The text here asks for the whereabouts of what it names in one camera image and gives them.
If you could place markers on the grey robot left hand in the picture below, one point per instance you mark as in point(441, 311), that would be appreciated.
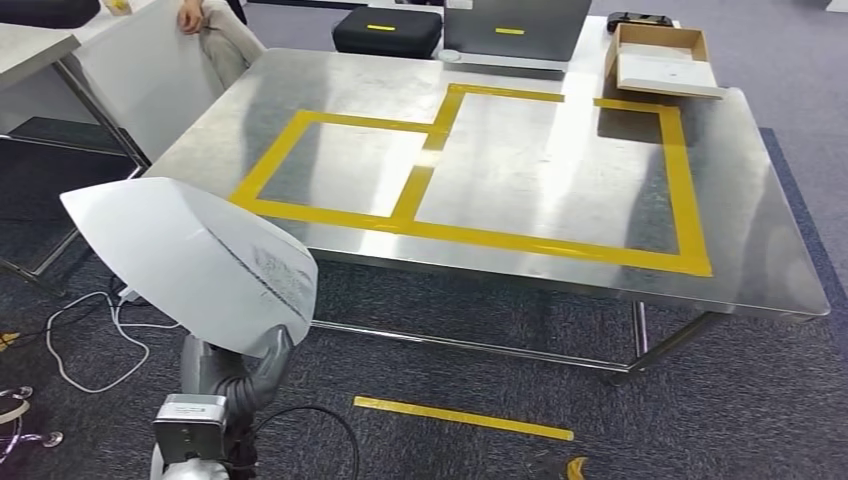
point(202, 374)

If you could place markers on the person's hand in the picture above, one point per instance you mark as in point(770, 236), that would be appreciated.
point(191, 16)

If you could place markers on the white curved plastic panel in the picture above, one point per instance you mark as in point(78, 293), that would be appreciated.
point(185, 265)

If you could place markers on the steel workbench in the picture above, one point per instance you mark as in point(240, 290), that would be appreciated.
point(530, 166)

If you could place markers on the person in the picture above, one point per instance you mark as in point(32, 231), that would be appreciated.
point(232, 46)

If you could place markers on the clear cup yellow contents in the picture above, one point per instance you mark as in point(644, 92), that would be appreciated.
point(118, 6)

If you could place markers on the white panel office desk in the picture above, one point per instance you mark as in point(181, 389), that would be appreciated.
point(132, 86)

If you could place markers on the white power strip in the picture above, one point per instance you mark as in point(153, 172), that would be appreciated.
point(130, 296)

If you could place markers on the black bag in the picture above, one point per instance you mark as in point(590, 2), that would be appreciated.
point(46, 12)

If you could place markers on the metal caster base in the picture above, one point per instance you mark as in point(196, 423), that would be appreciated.
point(13, 411)

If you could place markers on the black hard case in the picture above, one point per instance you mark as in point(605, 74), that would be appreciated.
point(387, 33)

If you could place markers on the white round puck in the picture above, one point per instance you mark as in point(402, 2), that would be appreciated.
point(449, 56)

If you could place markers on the yellow floor tape strip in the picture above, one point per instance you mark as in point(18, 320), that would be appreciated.
point(464, 418)

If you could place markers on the grey laptop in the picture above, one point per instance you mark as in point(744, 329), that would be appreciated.
point(517, 30)

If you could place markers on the white side table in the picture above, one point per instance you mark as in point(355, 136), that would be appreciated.
point(596, 53)

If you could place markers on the black handheld controller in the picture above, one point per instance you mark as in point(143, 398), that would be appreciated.
point(636, 20)

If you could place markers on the open cardboard box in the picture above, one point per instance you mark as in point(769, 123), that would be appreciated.
point(656, 36)

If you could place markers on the white flat box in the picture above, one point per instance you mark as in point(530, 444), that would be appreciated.
point(669, 76)

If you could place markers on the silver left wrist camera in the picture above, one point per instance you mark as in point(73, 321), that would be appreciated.
point(191, 430)

